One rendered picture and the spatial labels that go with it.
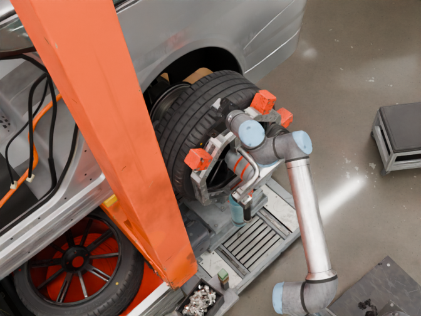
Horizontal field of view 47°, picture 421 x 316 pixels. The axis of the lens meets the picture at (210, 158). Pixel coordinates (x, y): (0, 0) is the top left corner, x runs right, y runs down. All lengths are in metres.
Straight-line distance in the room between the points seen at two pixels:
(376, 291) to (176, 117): 1.38
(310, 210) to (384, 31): 2.68
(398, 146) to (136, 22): 1.84
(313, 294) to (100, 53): 1.16
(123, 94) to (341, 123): 2.52
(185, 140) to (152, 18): 0.55
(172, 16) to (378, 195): 1.90
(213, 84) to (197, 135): 0.26
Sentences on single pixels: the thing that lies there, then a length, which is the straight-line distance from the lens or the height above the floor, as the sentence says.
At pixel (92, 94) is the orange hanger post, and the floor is 2.00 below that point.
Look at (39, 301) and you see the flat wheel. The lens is 2.67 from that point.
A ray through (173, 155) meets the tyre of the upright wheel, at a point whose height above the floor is 1.03.
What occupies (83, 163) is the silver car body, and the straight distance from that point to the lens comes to 2.23.
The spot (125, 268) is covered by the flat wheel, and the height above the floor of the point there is 0.50.
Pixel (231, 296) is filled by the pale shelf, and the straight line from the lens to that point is 2.51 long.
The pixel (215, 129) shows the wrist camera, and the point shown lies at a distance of 1.96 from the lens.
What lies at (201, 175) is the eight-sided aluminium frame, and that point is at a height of 0.99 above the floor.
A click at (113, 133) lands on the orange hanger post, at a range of 1.31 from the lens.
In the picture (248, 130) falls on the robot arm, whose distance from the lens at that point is 1.76.
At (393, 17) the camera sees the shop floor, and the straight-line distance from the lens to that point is 4.41.
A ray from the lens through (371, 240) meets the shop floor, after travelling 3.17.
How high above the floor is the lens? 2.85
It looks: 57 degrees down
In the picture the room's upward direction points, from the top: 9 degrees counter-clockwise
